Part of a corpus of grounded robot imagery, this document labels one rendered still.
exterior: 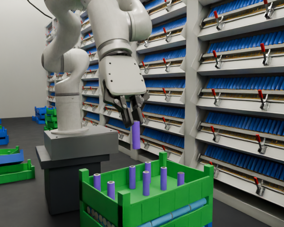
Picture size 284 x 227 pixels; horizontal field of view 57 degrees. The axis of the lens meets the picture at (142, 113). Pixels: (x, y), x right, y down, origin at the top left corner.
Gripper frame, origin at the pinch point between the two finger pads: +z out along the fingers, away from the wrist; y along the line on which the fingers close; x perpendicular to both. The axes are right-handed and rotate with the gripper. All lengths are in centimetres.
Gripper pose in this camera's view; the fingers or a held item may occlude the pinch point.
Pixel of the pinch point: (132, 117)
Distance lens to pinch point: 60.6
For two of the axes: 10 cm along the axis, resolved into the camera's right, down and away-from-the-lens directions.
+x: 4.8, -3.7, -8.0
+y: -8.4, 0.8, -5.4
